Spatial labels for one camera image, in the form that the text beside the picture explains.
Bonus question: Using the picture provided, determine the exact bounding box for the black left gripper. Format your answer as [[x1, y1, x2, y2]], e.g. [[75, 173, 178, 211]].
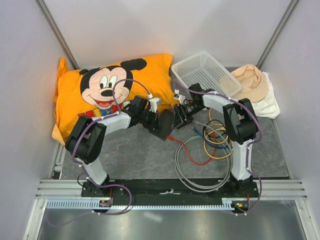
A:
[[138, 108, 161, 131]]

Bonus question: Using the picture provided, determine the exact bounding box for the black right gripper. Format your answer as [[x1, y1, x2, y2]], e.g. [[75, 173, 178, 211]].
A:
[[171, 101, 204, 130]]

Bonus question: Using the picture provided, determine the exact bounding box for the black network switch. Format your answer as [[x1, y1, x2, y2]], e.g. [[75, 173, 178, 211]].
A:
[[149, 109, 175, 141]]

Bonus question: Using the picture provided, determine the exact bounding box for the red ethernet cable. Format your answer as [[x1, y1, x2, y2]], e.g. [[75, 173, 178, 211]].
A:
[[167, 133, 217, 166]]

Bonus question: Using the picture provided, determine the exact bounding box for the black ethernet cable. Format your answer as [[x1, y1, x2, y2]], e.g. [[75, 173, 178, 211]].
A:
[[202, 119, 231, 146]]

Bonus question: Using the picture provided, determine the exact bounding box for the blue ethernet cable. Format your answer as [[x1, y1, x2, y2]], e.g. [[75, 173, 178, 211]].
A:
[[192, 127, 235, 150]]

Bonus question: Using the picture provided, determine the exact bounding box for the grey ethernet cable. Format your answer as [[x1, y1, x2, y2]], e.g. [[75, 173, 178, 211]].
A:
[[174, 122, 235, 193]]

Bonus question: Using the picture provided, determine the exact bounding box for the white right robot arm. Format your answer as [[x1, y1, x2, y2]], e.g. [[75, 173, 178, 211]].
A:
[[174, 88, 262, 197]]

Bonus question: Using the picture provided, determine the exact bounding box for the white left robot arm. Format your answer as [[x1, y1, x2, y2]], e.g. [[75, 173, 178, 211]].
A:
[[65, 96, 162, 197]]

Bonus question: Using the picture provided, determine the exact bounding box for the white plastic mesh basket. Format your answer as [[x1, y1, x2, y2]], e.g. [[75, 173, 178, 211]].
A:
[[171, 52, 242, 97]]

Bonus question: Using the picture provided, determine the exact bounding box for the orange Mickey Mouse pillow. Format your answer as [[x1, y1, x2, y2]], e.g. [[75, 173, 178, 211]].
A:
[[52, 53, 178, 145]]

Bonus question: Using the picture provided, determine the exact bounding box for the peach folded cloth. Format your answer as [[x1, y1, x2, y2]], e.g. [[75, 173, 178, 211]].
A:
[[231, 64, 269, 103]]

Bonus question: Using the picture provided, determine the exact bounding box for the white crumpled cloth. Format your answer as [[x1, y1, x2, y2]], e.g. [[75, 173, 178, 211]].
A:
[[252, 71, 281, 119]]

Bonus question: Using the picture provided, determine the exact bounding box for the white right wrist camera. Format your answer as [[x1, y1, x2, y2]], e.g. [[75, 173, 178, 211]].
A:
[[173, 89, 186, 104]]

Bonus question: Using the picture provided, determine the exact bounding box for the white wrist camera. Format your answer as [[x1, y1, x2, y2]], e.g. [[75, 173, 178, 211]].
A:
[[173, 89, 186, 104], [148, 97, 162, 113]]

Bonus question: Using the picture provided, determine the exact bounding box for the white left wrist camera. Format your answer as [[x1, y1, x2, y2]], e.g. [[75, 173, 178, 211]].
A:
[[148, 97, 162, 113]]

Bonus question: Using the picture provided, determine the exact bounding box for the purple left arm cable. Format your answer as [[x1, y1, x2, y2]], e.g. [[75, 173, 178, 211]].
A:
[[71, 78, 154, 166]]

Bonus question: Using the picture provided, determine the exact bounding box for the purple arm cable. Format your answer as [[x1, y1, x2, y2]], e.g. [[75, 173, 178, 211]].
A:
[[174, 81, 264, 201], [71, 78, 154, 166]]

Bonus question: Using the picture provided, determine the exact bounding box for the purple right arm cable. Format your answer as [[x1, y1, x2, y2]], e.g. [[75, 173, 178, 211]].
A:
[[174, 81, 264, 201]]

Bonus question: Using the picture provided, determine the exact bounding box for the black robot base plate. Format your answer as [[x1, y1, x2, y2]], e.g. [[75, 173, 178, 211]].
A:
[[81, 178, 259, 207]]

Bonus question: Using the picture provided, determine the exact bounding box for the aluminium slotted rail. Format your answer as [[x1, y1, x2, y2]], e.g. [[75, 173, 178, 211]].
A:
[[36, 179, 307, 212]]

